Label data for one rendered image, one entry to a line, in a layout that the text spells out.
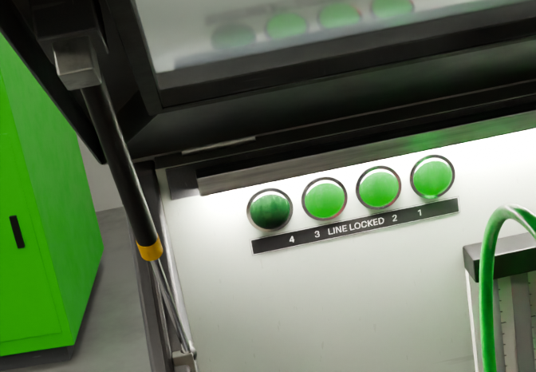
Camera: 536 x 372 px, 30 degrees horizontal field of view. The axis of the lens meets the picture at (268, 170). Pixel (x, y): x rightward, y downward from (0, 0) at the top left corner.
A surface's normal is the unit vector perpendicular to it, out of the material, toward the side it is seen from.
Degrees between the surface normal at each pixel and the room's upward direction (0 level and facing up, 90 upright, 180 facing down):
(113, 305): 0
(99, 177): 90
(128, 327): 0
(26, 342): 90
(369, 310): 90
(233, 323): 90
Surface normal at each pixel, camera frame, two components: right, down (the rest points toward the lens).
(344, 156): 0.13, 0.33
